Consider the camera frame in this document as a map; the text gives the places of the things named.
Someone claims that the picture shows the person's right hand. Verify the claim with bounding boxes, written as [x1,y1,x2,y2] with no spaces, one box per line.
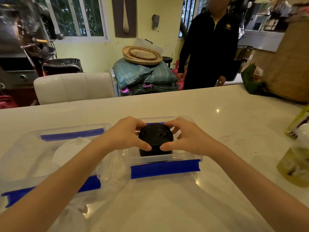
[159,117,219,158]

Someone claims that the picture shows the person's left hand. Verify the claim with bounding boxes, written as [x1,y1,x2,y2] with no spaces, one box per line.
[104,116,153,154]

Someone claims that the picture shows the black cup with lid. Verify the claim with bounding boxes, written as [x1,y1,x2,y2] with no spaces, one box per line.
[138,123,174,157]

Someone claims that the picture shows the person's right forearm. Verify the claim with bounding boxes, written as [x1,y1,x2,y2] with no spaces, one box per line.
[210,140,309,232]

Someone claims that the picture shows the person's left forearm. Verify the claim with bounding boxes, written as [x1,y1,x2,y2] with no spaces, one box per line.
[0,136,114,232]

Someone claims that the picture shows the clear container with blue clips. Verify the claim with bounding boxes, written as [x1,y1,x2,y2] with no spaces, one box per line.
[0,123,114,211]
[118,116,204,180]

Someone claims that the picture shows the clear plastic lid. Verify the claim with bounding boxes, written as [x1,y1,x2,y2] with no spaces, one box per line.
[51,152,136,232]

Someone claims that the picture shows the dark green sack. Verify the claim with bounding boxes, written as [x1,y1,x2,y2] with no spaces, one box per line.
[120,82,180,97]

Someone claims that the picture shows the pink plastic stool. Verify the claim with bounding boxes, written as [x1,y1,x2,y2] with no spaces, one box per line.
[172,60,187,91]

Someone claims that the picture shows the teal striped sack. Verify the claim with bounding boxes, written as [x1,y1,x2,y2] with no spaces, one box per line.
[113,58,179,89]

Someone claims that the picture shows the white round lid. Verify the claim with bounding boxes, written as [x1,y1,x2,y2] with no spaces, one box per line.
[52,137,97,172]

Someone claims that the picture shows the large woven basket tray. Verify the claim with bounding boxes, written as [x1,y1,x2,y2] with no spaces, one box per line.
[122,45,164,66]

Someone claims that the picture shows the white padded chair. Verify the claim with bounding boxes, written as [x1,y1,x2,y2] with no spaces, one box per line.
[33,72,116,105]

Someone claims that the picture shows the small woven basket tray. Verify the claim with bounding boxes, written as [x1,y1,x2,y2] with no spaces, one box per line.
[128,47,159,61]

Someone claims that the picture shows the green foil bag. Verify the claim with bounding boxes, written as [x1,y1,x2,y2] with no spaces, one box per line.
[241,63,269,95]

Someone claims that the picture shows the black trash bin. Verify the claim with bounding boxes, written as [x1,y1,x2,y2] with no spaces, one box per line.
[42,58,84,76]

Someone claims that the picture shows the clear bottle with yellow liquid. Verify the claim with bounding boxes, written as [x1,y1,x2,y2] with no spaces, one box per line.
[276,123,309,188]

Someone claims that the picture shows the yellow green packet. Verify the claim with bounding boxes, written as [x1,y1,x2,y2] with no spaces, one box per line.
[285,106,309,140]

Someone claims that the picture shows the barred window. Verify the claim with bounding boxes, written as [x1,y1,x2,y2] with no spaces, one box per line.
[178,0,208,38]

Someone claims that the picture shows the stainless steel counter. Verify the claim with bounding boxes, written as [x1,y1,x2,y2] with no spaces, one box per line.
[238,30,285,52]

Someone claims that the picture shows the red cloth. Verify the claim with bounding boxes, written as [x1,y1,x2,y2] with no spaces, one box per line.
[0,95,19,110]

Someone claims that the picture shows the large burlap sack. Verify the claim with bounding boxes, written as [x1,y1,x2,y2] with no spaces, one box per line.
[251,19,309,103]

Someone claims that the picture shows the white framed window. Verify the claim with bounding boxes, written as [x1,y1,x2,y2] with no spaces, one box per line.
[33,0,108,42]

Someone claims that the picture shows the metal coffee roaster machine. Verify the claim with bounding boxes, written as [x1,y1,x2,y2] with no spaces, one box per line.
[0,2,65,90]

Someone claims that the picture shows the grey wall lamp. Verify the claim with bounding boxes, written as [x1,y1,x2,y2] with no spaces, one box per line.
[151,14,160,30]

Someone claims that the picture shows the brown wall panel with spoon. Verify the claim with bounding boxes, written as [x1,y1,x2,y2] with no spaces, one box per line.
[111,0,137,39]

